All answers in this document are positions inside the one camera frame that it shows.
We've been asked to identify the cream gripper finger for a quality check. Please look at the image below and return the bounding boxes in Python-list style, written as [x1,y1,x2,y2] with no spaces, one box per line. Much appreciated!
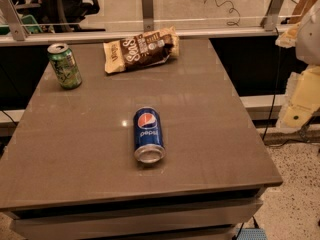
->
[276,65,320,129]
[275,23,300,48]

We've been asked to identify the blue pepsi can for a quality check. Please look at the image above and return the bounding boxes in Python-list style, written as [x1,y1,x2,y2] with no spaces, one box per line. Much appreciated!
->
[133,107,166,164]

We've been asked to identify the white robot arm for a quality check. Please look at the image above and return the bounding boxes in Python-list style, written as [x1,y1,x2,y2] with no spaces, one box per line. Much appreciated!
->
[275,0,320,132]

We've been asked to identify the green soda can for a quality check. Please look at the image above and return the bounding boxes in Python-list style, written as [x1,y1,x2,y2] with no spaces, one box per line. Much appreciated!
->
[47,43,82,89]

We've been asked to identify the grey cabinet drawers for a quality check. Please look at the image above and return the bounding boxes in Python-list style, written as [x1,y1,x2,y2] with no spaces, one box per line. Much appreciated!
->
[10,198,262,240]

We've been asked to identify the blue mat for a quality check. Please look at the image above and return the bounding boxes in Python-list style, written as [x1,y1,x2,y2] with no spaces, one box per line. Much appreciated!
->
[236,228,268,240]

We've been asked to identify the brown chip bag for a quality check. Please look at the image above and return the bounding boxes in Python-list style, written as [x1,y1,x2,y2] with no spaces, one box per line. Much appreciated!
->
[103,27,179,74]

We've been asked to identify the black office chair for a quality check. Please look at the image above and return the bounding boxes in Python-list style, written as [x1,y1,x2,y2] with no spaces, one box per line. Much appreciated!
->
[11,0,100,33]

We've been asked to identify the green plastic bin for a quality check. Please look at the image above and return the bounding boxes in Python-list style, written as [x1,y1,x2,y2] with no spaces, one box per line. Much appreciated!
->
[0,14,44,36]

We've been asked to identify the clear glass panel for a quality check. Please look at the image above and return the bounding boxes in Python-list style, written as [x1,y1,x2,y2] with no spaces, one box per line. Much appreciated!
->
[1,0,305,43]

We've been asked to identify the black hanging cable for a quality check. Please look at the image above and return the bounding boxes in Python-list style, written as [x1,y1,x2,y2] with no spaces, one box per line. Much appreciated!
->
[261,28,283,142]

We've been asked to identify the right metal bracket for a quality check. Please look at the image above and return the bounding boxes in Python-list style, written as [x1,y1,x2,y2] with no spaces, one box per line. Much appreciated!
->
[260,0,284,31]

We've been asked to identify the metal bracket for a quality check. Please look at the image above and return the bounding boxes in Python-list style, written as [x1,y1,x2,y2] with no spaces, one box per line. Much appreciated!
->
[141,0,154,32]
[0,0,28,41]
[260,0,284,31]

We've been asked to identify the black coiled cable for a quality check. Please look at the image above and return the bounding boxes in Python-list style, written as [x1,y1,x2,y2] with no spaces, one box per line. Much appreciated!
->
[173,0,242,27]

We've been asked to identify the middle metal bracket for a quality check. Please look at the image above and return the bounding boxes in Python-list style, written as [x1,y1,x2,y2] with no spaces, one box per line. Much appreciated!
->
[141,0,154,32]

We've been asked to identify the left metal bracket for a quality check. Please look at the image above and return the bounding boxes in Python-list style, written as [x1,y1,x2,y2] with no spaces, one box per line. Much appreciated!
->
[0,0,28,41]

